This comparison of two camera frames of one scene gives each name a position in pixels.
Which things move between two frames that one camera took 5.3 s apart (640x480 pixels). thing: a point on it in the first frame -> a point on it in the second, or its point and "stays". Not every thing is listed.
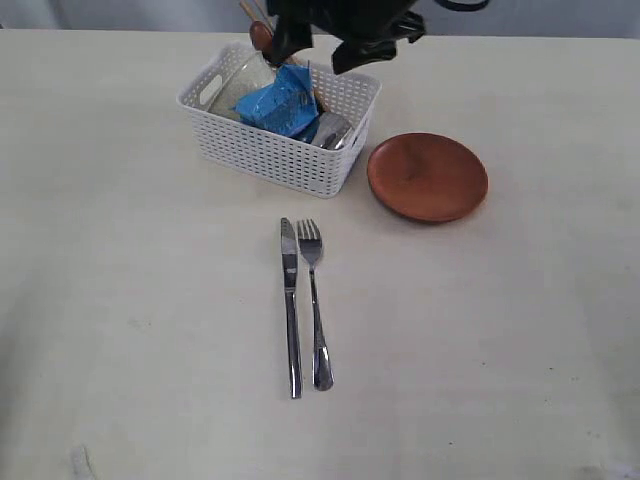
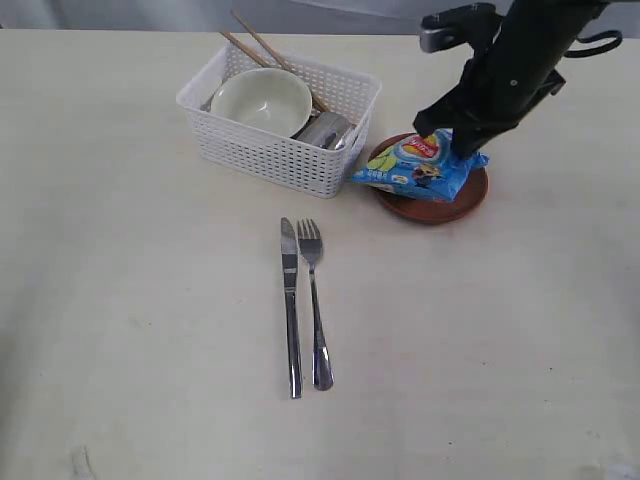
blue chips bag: [287, 105] -> [426, 167]
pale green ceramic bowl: [235, 71] -> [269, 99]
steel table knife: [289, 261] stays
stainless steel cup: [333, 132] stays
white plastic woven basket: [260, 152] stays
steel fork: [310, 241] stays
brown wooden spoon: [262, 38] -> [207, 106]
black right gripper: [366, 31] -> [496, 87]
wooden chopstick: [246, 9] -> [237, 43]
